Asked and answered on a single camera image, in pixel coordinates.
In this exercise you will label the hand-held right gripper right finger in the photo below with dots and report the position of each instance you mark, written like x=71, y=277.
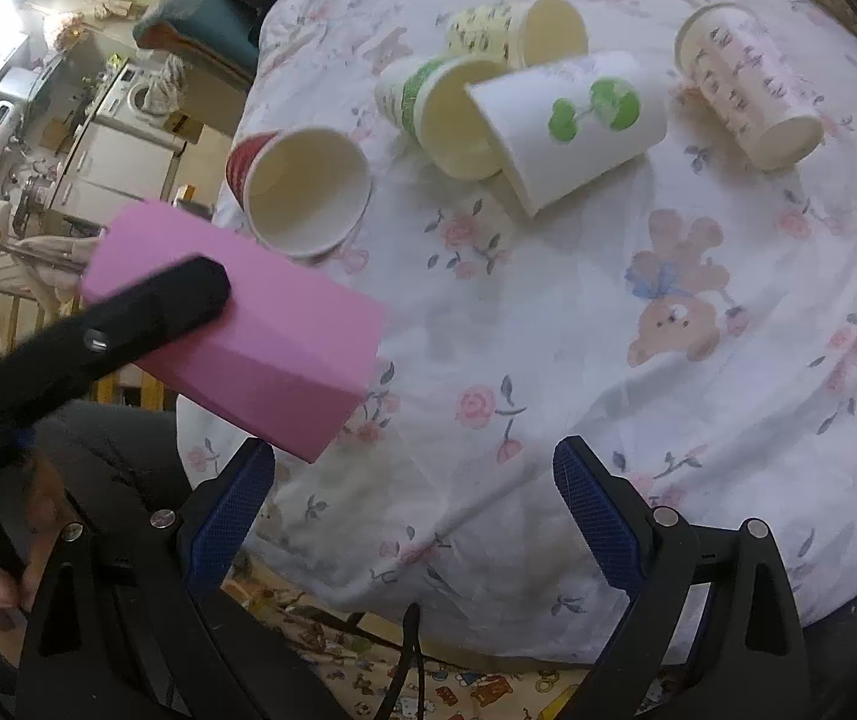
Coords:
x=597, y=514

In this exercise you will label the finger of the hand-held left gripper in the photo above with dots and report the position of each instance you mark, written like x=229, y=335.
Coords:
x=151, y=307

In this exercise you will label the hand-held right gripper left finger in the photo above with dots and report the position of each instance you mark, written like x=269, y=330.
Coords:
x=229, y=514

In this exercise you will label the pink box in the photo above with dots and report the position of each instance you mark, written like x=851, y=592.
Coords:
x=278, y=360

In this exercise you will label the red paper cup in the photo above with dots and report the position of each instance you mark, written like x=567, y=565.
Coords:
x=301, y=191

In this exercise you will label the green striped paper cup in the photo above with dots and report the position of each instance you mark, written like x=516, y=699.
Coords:
x=436, y=112

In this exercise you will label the white cup with green print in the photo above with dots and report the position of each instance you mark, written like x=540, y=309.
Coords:
x=570, y=127

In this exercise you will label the white cup with pink print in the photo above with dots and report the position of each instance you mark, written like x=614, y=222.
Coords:
x=750, y=82

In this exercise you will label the yellow paper cup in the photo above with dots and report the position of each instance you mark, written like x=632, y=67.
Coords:
x=518, y=30

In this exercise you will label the wooden railing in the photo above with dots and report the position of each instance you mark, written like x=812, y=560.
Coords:
x=12, y=326

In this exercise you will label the dark grey pants leg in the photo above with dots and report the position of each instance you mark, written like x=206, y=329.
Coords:
x=109, y=457

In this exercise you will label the white cabinet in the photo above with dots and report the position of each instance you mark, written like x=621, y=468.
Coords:
x=117, y=165

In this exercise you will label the floral white table cloth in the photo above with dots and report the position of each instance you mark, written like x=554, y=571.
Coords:
x=548, y=330

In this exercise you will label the white washing machine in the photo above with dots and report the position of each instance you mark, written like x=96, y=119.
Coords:
x=145, y=94

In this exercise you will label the cartoon printed floor mat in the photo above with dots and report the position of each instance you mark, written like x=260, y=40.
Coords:
x=473, y=694

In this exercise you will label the teal cushion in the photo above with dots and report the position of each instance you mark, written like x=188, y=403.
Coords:
x=203, y=41

